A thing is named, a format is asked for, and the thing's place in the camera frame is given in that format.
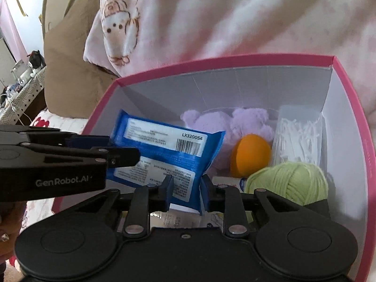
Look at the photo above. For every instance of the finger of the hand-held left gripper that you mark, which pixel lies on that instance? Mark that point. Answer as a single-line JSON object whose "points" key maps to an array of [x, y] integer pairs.
{"points": [[123, 156], [88, 141]]}

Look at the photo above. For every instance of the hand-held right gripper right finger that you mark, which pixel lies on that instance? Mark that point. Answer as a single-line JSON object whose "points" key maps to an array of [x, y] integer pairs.
{"points": [[208, 194]]}

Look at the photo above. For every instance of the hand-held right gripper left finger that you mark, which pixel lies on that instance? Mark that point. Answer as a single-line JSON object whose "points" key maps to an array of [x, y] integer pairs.
{"points": [[165, 194]]}

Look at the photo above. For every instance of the blue wipes packet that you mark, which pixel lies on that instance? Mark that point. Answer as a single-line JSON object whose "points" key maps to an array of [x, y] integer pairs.
{"points": [[164, 135]]}

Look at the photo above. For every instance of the orange makeup sponge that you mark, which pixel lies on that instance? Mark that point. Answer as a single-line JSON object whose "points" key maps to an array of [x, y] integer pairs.
{"points": [[249, 152]]}

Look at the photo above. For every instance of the purple plush bear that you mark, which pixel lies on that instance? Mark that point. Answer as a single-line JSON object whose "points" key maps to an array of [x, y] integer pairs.
{"points": [[211, 120]]}

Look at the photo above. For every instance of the green yarn ball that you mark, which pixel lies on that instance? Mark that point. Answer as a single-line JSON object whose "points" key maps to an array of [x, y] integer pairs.
{"points": [[288, 179]]}

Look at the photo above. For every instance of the clear floss pick box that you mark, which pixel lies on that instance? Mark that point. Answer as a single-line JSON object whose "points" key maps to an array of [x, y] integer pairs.
{"points": [[296, 135]]}

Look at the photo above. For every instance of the pink cardboard box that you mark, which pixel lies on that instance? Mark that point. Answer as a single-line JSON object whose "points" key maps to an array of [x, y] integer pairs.
{"points": [[223, 85]]}

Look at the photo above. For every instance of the person's left hand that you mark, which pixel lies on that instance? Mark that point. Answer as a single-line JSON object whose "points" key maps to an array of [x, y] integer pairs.
{"points": [[10, 223]]}

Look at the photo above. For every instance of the red bear printed blanket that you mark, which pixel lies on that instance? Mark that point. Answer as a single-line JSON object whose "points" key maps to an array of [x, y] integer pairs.
{"points": [[58, 123]]}

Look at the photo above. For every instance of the brown pillow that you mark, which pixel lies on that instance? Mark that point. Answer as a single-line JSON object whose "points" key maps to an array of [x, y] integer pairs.
{"points": [[67, 79]]}

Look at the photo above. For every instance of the patterned cloth-covered table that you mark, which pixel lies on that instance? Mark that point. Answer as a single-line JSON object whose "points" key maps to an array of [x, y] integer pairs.
{"points": [[26, 94]]}

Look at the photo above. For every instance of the dark plush toy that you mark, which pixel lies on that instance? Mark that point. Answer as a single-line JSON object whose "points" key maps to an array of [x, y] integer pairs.
{"points": [[36, 58]]}

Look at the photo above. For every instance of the pink curtain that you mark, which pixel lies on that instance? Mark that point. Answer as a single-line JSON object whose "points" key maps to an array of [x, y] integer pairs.
{"points": [[11, 29]]}

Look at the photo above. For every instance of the pink printed blanket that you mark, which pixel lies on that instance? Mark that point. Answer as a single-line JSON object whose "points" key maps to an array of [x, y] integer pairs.
{"points": [[235, 20]]}

